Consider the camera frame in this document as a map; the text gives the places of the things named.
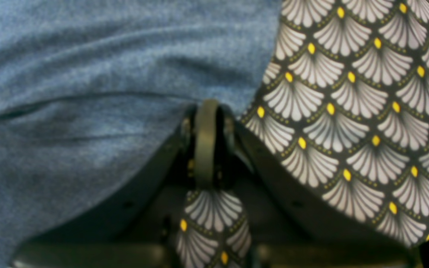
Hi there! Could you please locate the fan-patterned tablecloth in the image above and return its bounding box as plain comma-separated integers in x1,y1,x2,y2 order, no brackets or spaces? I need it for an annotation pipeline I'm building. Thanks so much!
175,0,429,268

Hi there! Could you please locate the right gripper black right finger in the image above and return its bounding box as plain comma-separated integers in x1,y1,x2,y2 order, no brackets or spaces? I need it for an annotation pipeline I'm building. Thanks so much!
222,106,417,268

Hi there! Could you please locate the blue T-shirt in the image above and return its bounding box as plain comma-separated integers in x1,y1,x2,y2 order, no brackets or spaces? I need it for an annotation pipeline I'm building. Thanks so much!
0,0,282,268

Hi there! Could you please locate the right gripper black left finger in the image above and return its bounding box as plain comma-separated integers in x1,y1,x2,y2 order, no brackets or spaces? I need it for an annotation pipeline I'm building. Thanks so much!
10,99,219,268

